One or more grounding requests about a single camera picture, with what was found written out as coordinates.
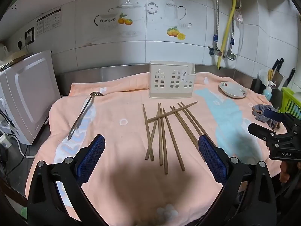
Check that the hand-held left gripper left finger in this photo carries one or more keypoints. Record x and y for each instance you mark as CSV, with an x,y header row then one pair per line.
x,y
90,160

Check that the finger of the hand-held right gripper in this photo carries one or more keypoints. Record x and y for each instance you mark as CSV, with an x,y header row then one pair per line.
x,y
271,114
261,131

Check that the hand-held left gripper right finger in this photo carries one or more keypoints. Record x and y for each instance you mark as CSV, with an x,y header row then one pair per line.
x,y
212,160

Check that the beige plastic utensil holder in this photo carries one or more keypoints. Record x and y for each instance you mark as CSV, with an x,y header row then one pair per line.
x,y
164,91

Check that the person's right hand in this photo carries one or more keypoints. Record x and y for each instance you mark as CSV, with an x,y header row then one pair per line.
x,y
285,173

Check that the grey rag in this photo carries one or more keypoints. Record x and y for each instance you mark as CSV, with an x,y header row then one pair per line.
x,y
258,113

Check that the blue soap pump bottle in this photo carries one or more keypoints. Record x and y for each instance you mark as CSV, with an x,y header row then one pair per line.
x,y
268,94

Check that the green plastic dish rack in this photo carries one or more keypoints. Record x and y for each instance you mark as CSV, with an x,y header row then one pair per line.
x,y
290,98

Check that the dark utensil container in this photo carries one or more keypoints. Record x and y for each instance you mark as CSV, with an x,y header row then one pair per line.
x,y
256,84

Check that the peach printed towel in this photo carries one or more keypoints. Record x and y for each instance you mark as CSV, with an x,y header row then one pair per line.
x,y
122,146

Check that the yellow kitchen tool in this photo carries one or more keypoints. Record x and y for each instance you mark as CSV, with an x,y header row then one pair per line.
x,y
271,74

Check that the metal slotted spoon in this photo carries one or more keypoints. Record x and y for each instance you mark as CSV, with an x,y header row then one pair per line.
x,y
81,117

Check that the white printed plate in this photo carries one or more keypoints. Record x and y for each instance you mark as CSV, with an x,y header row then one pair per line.
x,y
231,90

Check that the chrome pipe valve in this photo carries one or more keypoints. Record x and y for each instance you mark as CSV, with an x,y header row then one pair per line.
x,y
231,56

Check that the brass pipe valve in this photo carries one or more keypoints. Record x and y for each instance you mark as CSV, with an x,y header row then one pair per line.
x,y
215,51

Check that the white power strip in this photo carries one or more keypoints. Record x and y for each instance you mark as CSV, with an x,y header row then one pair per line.
x,y
5,142

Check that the white countertop appliance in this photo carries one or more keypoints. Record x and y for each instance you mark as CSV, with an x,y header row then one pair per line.
x,y
30,94

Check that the black wall outlet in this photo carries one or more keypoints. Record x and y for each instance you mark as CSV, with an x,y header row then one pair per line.
x,y
29,35

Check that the small wall notice sticker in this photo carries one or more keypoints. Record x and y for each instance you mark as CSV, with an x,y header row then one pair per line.
x,y
40,25

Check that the large wall notice sticker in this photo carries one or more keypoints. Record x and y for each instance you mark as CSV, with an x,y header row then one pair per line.
x,y
53,18

